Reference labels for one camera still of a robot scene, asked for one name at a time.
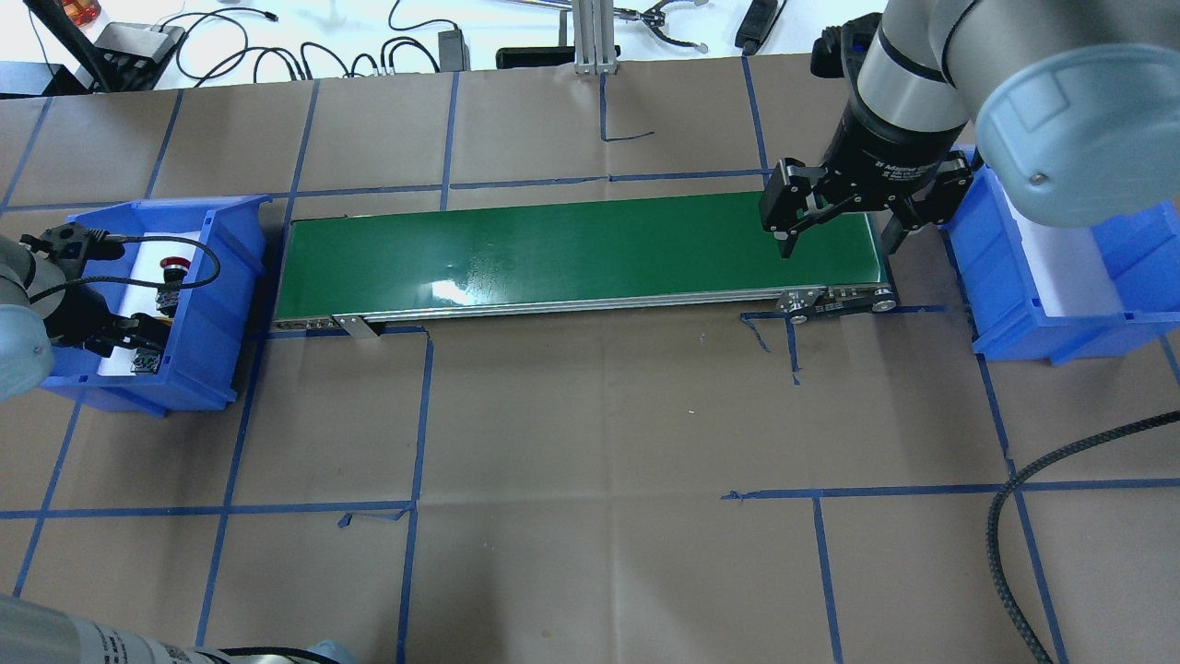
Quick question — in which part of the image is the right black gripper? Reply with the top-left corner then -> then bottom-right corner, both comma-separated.
760,157 -> 974,259

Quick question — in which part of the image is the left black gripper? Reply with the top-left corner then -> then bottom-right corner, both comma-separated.
55,313 -> 171,356

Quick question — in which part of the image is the red push button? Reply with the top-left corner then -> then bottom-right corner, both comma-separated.
155,255 -> 194,318

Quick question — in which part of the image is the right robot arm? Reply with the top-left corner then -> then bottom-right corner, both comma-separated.
759,1 -> 1179,257

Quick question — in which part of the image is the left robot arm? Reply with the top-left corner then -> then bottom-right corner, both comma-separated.
1,224 -> 171,399

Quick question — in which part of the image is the left blue storage bin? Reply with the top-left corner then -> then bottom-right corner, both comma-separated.
30,195 -> 270,418

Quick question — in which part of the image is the blue storage bin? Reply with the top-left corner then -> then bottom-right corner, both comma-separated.
945,167 -> 1179,364
30,195 -> 270,418

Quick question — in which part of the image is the left white foam pad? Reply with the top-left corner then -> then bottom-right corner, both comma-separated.
97,232 -> 204,375

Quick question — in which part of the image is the green conveyor belt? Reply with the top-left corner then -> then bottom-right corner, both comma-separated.
273,192 -> 902,331

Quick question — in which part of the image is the right blue storage bin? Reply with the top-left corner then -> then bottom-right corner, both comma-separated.
945,167 -> 1179,364

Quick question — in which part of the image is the black power adapter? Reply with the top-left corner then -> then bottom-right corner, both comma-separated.
437,29 -> 471,72

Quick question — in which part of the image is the black braided cable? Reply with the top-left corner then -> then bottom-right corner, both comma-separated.
26,235 -> 222,305

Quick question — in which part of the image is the aluminium frame post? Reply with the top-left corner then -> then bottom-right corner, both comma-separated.
572,0 -> 617,75

